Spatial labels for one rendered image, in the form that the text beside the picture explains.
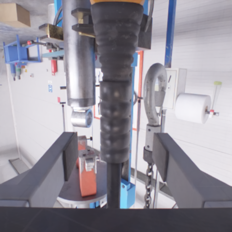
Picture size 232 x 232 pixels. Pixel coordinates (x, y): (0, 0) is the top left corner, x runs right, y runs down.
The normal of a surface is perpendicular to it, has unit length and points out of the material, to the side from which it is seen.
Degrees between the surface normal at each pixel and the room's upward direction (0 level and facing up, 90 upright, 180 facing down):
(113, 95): 90
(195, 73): 90
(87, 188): 90
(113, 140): 90
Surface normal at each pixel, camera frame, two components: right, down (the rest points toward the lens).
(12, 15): -0.05, 0.25
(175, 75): -0.70, 0.17
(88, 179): 0.31, 0.24
